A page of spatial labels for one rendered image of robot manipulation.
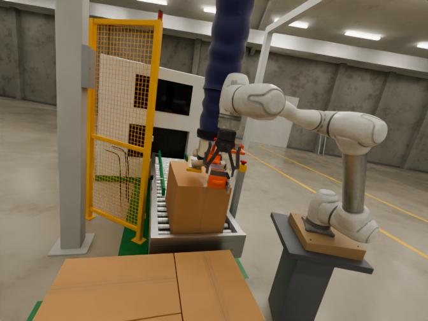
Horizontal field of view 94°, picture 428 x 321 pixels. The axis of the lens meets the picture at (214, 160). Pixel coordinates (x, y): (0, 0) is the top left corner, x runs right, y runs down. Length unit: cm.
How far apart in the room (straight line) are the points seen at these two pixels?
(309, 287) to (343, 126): 114
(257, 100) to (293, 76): 1248
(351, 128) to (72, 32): 187
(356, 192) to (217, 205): 86
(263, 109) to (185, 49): 1255
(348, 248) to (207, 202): 92
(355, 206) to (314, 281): 66
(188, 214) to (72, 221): 116
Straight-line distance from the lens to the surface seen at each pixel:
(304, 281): 171
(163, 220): 176
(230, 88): 76
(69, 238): 237
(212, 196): 147
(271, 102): 61
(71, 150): 201
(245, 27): 140
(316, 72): 1351
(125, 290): 127
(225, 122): 77
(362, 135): 103
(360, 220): 136
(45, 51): 1685
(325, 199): 147
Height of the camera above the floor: 148
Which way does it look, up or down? 14 degrees down
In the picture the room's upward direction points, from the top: 10 degrees clockwise
